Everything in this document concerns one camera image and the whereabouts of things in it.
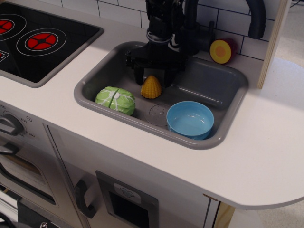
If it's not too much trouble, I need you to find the grey dishwasher panel window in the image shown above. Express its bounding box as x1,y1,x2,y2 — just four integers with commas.
95,171,160,228

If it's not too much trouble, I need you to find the grey oven door handle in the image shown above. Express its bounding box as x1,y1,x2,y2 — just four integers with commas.
0,143,19,156

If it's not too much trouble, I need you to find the yellow toy corn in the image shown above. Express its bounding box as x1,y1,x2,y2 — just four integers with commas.
141,75,162,99

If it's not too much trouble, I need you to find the white toy oven door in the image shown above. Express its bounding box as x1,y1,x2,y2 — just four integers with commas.
0,139,78,227

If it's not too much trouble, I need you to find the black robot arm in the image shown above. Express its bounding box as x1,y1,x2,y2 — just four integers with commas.
125,0,188,87

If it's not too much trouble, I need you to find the light wooden side post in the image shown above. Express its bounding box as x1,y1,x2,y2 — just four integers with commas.
256,0,291,89

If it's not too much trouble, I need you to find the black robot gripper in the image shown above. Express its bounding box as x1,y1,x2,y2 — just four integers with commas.
125,42,188,87

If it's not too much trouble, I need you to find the dark grey toy faucet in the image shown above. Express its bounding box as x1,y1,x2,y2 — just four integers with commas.
175,0,266,56

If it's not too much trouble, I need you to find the red yellow toy fruit half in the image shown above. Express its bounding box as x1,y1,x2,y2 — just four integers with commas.
209,38,238,64

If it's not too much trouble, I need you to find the black toy stove top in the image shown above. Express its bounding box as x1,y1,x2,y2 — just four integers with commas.
0,1,104,88

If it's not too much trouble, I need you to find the green toy cabbage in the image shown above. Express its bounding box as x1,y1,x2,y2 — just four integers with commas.
95,86,135,115

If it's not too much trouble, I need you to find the light blue bowl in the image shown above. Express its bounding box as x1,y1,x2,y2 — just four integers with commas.
166,101,214,140

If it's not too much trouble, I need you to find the dark grey cabinet door handle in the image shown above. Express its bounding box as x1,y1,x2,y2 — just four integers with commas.
75,180,96,219

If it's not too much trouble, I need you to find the grey oven knob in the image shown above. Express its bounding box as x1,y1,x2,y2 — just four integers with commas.
0,114,24,136

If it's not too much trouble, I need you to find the grey plastic sink basin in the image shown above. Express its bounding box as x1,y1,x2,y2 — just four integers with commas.
74,42,248,150

